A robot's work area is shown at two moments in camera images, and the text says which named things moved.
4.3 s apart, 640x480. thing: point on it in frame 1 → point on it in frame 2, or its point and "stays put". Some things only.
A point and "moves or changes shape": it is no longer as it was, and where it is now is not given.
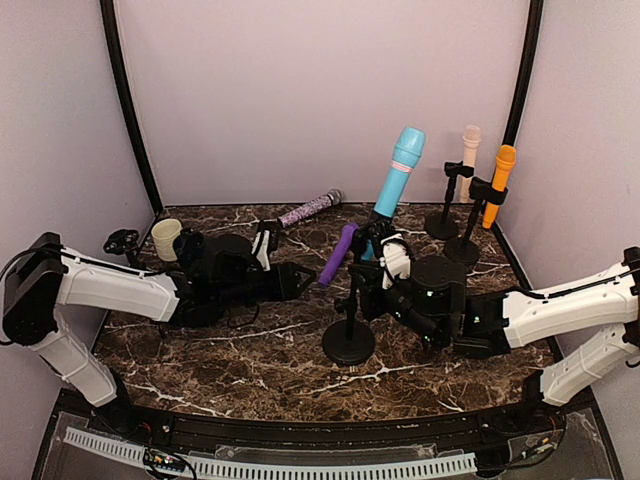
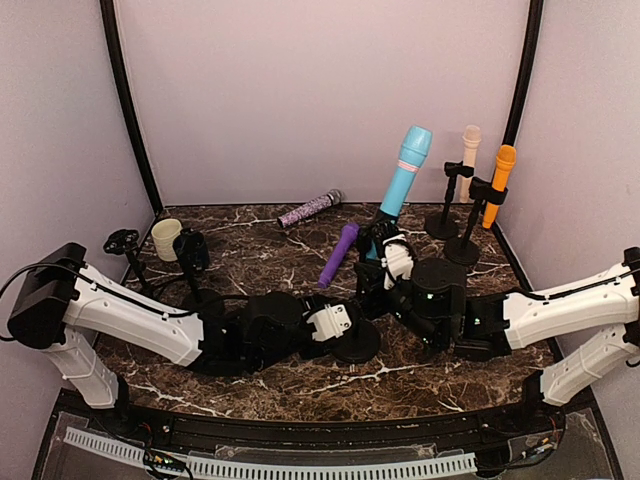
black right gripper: x=372 y=273 stays put
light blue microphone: x=409 y=144 moves or changes shape
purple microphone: x=343 y=242 stays put
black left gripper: x=287 y=277 → x=312 y=302
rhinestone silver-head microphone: x=334 y=197 stays put
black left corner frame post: x=120 y=69 stays put
